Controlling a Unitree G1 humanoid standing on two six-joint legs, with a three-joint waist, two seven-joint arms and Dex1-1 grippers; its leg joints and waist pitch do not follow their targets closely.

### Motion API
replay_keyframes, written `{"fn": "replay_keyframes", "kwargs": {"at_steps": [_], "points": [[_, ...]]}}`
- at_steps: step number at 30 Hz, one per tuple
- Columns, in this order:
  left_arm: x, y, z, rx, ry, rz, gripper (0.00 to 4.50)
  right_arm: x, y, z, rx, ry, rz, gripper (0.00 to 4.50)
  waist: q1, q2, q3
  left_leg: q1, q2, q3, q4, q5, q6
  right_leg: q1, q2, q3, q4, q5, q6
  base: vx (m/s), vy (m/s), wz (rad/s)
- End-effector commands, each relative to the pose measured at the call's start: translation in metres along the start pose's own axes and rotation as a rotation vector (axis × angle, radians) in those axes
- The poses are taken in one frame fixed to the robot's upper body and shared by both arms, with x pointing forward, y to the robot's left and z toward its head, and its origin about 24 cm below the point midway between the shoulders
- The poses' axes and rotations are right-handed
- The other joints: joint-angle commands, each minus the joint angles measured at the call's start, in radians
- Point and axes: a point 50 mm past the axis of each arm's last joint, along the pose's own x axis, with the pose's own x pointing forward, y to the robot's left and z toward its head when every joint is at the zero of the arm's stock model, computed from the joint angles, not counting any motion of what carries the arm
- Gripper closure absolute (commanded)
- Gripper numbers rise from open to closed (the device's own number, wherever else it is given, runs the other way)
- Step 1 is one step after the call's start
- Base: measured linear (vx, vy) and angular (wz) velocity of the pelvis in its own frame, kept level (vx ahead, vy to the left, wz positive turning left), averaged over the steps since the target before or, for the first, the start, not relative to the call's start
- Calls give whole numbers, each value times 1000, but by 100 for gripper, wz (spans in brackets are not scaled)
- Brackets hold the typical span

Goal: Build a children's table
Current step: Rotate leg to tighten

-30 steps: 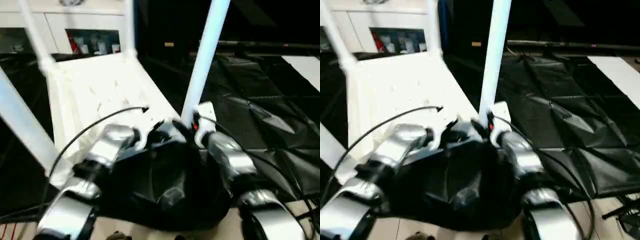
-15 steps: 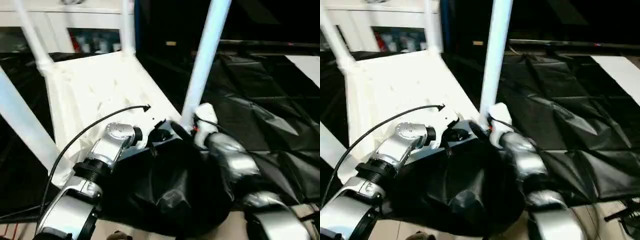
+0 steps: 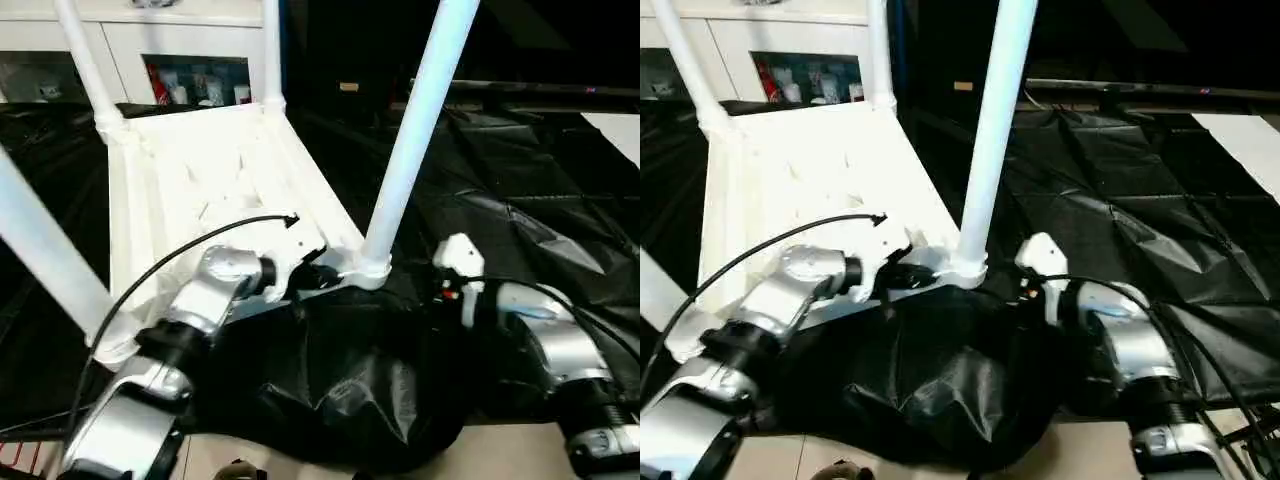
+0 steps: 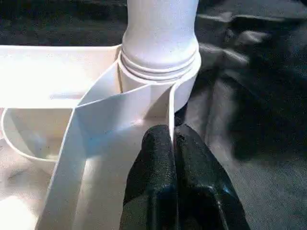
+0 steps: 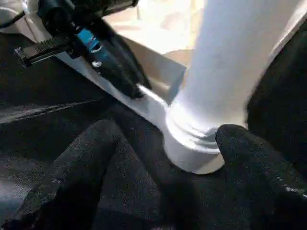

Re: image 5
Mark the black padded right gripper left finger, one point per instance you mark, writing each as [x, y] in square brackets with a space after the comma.
[72, 187]

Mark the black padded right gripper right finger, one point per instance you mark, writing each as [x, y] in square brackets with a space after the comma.
[263, 187]

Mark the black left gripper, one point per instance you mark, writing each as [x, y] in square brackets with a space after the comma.
[72, 14]

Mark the white plastic table leg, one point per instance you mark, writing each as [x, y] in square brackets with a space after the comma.
[227, 60]

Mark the black shiny mat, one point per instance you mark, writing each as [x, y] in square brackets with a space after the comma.
[48, 95]

